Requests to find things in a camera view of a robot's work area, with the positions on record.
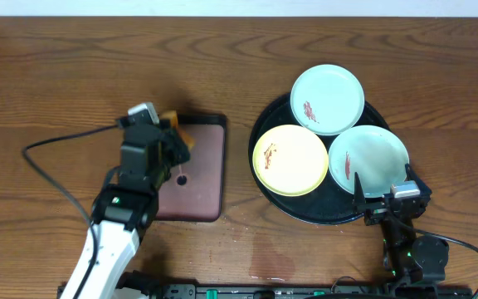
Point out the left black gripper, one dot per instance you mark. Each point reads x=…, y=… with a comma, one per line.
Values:
x=173, y=141

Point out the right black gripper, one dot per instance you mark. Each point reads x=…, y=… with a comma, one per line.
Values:
x=359, y=198

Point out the green and yellow sponge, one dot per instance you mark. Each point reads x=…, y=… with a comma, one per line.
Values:
x=172, y=117

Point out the yellow plate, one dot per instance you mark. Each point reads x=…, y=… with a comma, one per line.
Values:
x=290, y=160

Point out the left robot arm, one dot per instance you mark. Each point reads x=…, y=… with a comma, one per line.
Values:
x=126, y=206

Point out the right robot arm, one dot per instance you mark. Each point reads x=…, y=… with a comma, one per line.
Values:
x=418, y=260

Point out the round black tray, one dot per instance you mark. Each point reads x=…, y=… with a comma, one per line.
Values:
x=328, y=204

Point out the light green plate right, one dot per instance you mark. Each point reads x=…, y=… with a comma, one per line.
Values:
x=373, y=153

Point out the light blue plate top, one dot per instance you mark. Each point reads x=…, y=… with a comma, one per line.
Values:
x=327, y=99

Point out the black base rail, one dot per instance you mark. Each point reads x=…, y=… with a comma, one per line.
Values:
x=189, y=291

